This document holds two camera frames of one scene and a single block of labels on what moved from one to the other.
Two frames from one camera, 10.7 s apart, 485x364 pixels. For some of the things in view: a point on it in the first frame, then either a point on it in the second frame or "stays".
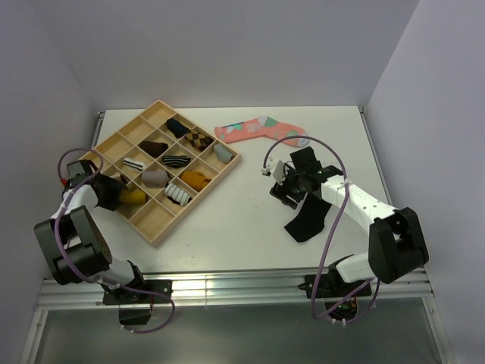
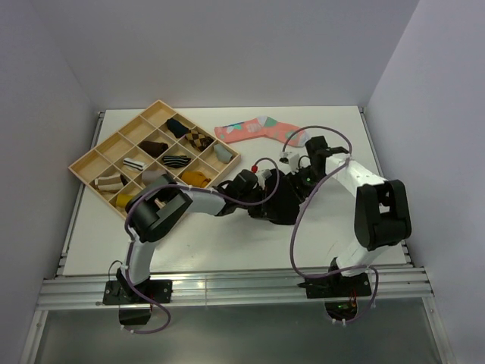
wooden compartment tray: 164,164 stays
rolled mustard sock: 195,179 stays
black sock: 311,221 to 283,208
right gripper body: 292,186 stays
